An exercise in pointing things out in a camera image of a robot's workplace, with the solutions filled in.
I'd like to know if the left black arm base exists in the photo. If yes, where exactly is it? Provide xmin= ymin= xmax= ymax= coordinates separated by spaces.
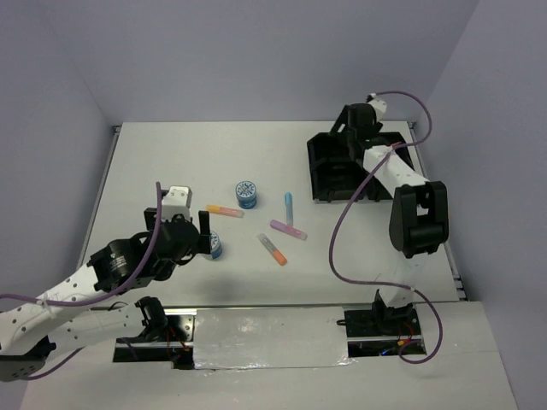
xmin=113 ymin=296 xmax=196 ymax=370

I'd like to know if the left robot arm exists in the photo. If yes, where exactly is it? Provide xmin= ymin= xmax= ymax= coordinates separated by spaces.
xmin=1 ymin=208 xmax=211 ymax=383

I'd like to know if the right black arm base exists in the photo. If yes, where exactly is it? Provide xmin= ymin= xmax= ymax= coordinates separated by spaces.
xmin=337 ymin=290 xmax=426 ymax=358

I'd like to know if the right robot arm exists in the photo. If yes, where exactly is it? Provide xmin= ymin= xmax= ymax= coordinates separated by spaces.
xmin=328 ymin=95 xmax=449 ymax=334

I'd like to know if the orange-capped pink highlighter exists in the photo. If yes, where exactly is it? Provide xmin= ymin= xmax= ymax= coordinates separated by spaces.
xmin=205 ymin=205 xmax=244 ymax=218

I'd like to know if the blue slime jar front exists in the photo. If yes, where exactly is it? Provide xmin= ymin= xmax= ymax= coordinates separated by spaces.
xmin=207 ymin=231 xmax=222 ymax=261

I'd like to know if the blue slime jar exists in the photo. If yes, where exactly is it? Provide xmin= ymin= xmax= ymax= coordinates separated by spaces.
xmin=235 ymin=180 xmax=257 ymax=209
xmin=207 ymin=231 xmax=222 ymax=261

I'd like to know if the black four-compartment tray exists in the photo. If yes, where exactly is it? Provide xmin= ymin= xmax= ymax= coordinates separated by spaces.
xmin=307 ymin=132 xmax=415 ymax=202

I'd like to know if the blue slime jar rear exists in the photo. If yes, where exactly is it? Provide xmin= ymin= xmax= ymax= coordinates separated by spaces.
xmin=235 ymin=180 xmax=257 ymax=209

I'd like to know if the orange-tipped grey highlighter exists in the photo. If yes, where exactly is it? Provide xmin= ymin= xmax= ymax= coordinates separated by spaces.
xmin=257 ymin=233 xmax=287 ymax=266

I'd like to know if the blue-capped clear highlighter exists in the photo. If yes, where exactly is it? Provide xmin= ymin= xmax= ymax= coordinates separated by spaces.
xmin=284 ymin=192 xmax=294 ymax=226

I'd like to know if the purple highlighter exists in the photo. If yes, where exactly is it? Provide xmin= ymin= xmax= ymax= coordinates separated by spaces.
xmin=270 ymin=220 xmax=308 ymax=241

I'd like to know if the silver foil-covered panel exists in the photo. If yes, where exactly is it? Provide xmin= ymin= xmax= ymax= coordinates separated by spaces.
xmin=193 ymin=307 xmax=350 ymax=370

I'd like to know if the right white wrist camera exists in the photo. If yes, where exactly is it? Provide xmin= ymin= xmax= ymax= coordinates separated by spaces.
xmin=367 ymin=93 xmax=387 ymax=122

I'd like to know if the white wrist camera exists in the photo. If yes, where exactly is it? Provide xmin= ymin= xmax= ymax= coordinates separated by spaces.
xmin=162 ymin=186 xmax=192 ymax=221
xmin=367 ymin=93 xmax=387 ymax=122

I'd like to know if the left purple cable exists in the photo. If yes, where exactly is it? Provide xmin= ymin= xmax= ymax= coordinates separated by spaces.
xmin=0 ymin=182 xmax=163 ymax=381

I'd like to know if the purple cable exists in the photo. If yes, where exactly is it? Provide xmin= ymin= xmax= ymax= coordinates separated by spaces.
xmin=0 ymin=182 xmax=163 ymax=381
xmin=328 ymin=90 xmax=444 ymax=365

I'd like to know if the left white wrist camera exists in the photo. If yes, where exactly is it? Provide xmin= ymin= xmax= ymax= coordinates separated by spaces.
xmin=162 ymin=186 xmax=192 ymax=221

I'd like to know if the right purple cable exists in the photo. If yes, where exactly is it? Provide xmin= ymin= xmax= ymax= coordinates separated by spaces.
xmin=328 ymin=90 xmax=444 ymax=365

